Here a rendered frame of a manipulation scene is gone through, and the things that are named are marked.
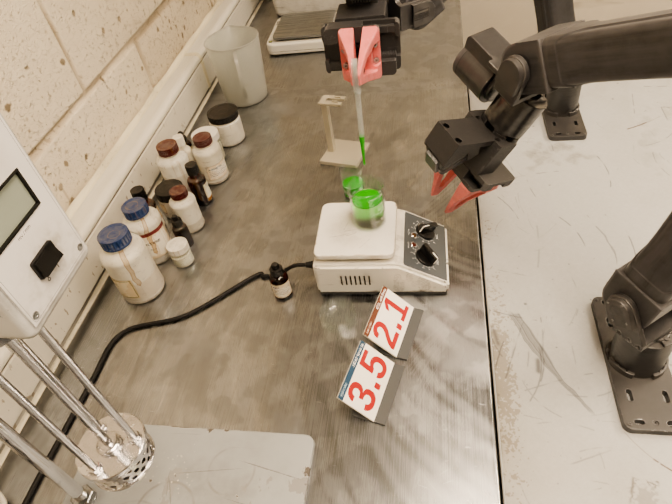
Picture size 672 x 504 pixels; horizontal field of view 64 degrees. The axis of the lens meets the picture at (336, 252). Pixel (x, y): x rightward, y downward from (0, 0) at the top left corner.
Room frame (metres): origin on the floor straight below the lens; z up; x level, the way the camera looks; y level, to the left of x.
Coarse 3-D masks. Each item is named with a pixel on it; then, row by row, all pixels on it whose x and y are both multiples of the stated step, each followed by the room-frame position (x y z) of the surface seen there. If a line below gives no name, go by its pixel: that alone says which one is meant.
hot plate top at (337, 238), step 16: (336, 208) 0.65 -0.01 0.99; (320, 224) 0.62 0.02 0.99; (336, 224) 0.62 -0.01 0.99; (352, 224) 0.61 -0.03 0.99; (320, 240) 0.59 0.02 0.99; (336, 240) 0.58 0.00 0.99; (352, 240) 0.57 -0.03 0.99; (368, 240) 0.57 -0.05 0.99; (384, 240) 0.56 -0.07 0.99; (320, 256) 0.55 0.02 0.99; (336, 256) 0.55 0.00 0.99; (352, 256) 0.54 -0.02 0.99; (368, 256) 0.54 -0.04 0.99; (384, 256) 0.53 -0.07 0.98
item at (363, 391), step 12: (360, 360) 0.40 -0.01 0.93; (372, 360) 0.40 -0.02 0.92; (384, 360) 0.41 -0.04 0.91; (360, 372) 0.39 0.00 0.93; (372, 372) 0.39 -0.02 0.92; (384, 372) 0.39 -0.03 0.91; (360, 384) 0.37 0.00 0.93; (372, 384) 0.37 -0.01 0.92; (348, 396) 0.35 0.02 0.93; (360, 396) 0.36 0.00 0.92; (372, 396) 0.36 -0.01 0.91; (360, 408) 0.34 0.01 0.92; (372, 408) 0.34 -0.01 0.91
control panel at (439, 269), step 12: (408, 216) 0.63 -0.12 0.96; (408, 228) 0.60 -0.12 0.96; (444, 228) 0.62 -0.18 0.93; (408, 240) 0.58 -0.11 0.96; (420, 240) 0.58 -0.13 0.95; (432, 240) 0.59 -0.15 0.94; (444, 240) 0.59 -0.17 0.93; (408, 252) 0.55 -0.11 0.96; (444, 252) 0.57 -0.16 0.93; (408, 264) 0.53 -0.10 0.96; (420, 264) 0.53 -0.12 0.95; (444, 264) 0.54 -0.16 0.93; (444, 276) 0.52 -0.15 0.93
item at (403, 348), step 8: (408, 304) 0.50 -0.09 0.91; (416, 312) 0.49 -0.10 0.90; (368, 320) 0.46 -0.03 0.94; (408, 320) 0.47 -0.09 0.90; (416, 320) 0.47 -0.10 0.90; (408, 328) 0.46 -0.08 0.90; (416, 328) 0.46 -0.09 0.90; (368, 336) 0.44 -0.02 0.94; (400, 336) 0.45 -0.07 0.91; (408, 336) 0.45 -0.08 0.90; (400, 344) 0.44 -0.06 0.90; (408, 344) 0.43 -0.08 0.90; (384, 352) 0.43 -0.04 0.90; (392, 352) 0.42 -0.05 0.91; (400, 352) 0.42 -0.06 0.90; (408, 352) 0.42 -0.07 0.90
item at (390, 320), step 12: (384, 300) 0.49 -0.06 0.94; (396, 300) 0.50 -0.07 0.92; (384, 312) 0.48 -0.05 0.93; (396, 312) 0.48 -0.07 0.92; (408, 312) 0.48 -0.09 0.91; (384, 324) 0.46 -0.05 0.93; (396, 324) 0.46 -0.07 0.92; (372, 336) 0.44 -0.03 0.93; (384, 336) 0.44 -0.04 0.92; (396, 336) 0.44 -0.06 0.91
